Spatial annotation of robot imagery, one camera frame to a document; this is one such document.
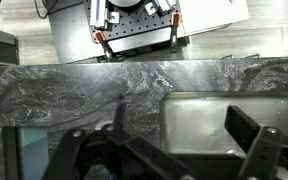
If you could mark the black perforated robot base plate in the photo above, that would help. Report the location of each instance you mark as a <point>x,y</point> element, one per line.
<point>117,22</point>

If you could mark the stainless steel kitchen sink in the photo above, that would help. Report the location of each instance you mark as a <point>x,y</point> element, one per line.
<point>193,122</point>

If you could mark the orange black clamp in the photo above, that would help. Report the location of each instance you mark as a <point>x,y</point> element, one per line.
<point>175,22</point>
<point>101,39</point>

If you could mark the right orange black clamp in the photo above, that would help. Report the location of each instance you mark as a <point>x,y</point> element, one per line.
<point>175,22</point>

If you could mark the left orange black clamp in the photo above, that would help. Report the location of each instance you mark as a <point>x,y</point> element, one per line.
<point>101,39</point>

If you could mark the white board panel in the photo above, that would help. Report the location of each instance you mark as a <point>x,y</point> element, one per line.
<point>204,14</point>

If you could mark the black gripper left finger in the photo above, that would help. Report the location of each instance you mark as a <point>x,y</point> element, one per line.
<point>120,113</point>

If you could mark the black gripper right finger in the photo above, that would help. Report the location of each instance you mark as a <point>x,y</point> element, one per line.
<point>241,127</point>

